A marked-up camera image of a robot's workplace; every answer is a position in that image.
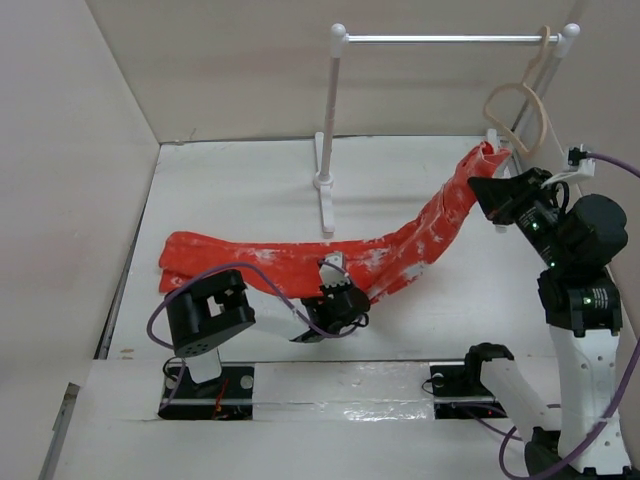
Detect red white patterned trousers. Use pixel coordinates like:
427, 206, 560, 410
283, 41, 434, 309
158, 141, 511, 302

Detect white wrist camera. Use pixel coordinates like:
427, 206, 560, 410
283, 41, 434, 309
318, 252, 352, 292
541, 143, 595, 189

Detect white clothes rack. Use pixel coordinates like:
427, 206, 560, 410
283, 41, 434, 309
313, 23, 581, 238

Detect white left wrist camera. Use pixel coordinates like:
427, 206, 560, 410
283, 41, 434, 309
318, 252, 352, 292

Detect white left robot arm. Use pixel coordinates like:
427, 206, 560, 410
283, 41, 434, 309
163, 264, 371, 397

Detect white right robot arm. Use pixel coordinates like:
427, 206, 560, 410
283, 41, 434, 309
462, 168, 639, 479

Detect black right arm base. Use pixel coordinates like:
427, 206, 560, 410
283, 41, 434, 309
421, 342, 514, 420

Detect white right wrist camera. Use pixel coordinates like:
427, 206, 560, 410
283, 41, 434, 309
541, 143, 595, 189

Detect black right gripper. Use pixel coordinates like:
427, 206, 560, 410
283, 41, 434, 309
471, 164, 572, 266

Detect wooden clothes hanger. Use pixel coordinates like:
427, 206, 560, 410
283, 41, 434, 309
482, 25, 553, 159

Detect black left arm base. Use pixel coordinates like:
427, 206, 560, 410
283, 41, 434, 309
158, 362, 255, 421

